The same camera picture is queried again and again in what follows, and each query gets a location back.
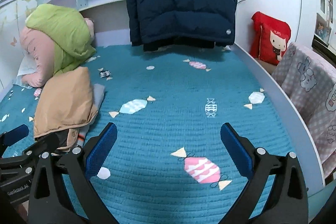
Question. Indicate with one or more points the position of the white bed frame rail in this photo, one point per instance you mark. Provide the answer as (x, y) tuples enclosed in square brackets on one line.
[(300, 136)]

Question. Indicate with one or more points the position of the green folded garment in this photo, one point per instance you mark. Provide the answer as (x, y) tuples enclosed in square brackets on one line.
[(48, 10)]

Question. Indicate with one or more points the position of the red cat cushion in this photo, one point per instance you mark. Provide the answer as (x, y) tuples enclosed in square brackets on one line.
[(271, 38)]

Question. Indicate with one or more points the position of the pink folded garment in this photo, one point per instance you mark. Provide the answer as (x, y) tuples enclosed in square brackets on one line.
[(56, 45)]

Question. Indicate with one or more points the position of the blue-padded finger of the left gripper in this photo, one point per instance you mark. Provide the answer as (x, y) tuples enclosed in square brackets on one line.
[(11, 137)]

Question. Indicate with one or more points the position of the tan beige jacket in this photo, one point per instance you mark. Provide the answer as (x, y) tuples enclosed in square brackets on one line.
[(66, 105)]

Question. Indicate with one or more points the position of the teal candy-pattern bedspread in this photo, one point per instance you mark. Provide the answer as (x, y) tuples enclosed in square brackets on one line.
[(168, 164)]

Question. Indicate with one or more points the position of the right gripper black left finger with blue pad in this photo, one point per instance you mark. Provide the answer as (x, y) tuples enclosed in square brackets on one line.
[(61, 191)]

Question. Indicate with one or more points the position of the pink checkered cartoon blanket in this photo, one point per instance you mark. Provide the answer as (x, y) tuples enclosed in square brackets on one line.
[(309, 82)]

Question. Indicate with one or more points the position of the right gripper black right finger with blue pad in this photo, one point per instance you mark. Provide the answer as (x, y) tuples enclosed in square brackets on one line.
[(287, 200)]

